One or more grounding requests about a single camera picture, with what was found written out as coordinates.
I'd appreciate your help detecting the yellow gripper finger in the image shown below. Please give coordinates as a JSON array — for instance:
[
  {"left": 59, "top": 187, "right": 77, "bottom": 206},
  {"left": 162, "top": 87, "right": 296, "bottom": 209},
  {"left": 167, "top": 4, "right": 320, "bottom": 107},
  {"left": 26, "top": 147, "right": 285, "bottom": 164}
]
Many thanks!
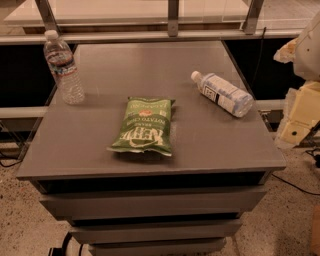
[{"left": 275, "top": 81, "right": 320, "bottom": 147}]

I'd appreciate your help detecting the upright clear water bottle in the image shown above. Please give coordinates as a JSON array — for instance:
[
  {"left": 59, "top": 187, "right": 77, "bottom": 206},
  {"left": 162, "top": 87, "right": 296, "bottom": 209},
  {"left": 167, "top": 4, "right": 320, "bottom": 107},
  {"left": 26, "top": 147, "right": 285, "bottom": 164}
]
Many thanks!
[{"left": 43, "top": 30, "right": 85, "bottom": 105}]

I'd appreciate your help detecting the green jalapeno chip bag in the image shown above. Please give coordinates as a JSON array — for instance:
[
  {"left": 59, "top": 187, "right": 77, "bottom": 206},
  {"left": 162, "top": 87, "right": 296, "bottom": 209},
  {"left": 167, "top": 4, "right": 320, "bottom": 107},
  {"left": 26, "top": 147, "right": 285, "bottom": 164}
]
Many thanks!
[{"left": 109, "top": 97, "right": 174, "bottom": 156}]

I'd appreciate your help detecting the metal frame shelf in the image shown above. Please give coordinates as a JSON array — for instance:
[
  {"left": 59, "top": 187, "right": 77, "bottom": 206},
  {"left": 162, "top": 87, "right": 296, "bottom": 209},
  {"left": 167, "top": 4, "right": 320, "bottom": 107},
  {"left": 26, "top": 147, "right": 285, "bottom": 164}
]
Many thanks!
[{"left": 1, "top": 0, "right": 320, "bottom": 41}]

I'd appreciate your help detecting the lying white labelled bottle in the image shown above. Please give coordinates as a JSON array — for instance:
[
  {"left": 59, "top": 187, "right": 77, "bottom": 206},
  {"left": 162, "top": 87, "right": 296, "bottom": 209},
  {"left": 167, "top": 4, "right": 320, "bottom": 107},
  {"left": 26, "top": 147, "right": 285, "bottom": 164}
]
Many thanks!
[{"left": 191, "top": 71, "right": 254, "bottom": 118}]

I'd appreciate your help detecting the black floor cable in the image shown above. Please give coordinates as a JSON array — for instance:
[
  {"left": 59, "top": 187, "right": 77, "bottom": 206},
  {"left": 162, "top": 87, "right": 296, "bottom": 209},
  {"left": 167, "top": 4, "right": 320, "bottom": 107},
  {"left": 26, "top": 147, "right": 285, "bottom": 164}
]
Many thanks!
[{"left": 271, "top": 173, "right": 320, "bottom": 197}]

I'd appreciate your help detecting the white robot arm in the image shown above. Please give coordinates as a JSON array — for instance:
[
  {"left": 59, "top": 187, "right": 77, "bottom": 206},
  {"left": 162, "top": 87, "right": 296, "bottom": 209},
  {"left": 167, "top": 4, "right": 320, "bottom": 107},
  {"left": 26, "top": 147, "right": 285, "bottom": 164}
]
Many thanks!
[{"left": 274, "top": 12, "right": 320, "bottom": 149}]

